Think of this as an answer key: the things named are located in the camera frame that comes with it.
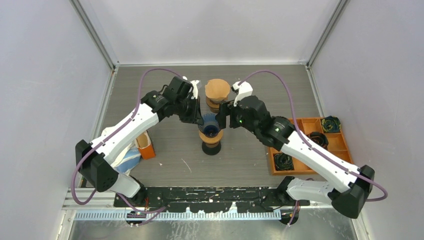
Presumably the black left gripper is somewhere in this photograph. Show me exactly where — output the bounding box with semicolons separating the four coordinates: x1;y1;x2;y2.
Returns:
174;96;204;126

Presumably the blue ribbed dripper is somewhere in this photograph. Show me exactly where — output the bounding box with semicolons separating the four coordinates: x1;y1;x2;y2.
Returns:
198;113;221;137

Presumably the brown paper coffee filter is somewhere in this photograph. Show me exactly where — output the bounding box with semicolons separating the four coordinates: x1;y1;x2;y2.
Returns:
205;78;231;101

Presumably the red black carafe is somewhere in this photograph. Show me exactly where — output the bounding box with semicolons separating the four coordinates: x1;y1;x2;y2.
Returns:
201;142;222;156

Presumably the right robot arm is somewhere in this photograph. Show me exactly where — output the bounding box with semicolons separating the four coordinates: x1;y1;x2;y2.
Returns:
215;95;375;219

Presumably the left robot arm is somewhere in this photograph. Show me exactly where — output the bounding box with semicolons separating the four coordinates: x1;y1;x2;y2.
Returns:
75;76;204;207

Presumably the orange coffee filter box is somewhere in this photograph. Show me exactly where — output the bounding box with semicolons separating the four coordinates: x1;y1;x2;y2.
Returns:
134;131;156;160

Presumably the dark rolled coil front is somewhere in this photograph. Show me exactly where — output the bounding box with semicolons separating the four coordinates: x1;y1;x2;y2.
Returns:
273;153;294;171

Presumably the dark rolled coil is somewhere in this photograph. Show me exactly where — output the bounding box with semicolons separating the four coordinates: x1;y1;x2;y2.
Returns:
273;153;294;171
307;131;329;150

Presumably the white blue plastic bag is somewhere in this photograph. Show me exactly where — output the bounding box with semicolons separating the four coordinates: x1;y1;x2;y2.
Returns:
110;140;142;176

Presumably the dark rolled coil middle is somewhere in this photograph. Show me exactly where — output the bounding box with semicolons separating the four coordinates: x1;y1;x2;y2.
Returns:
307;131;329;150

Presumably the blue yellow rolled coil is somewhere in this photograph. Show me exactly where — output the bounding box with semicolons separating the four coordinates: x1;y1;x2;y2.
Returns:
320;115;341;134

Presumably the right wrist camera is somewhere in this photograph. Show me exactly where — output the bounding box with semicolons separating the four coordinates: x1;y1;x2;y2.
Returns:
231;81;253;107

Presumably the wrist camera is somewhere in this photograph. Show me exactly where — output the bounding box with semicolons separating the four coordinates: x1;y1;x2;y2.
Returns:
231;81;253;107
182;76;202;100

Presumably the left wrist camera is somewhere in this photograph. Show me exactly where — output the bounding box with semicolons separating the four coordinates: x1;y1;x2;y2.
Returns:
182;76;202;100

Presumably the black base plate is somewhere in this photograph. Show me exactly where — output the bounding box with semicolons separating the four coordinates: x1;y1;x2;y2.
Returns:
132;186;295;214

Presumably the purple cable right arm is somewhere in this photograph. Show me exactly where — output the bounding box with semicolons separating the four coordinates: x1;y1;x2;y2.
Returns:
236;69;388;227

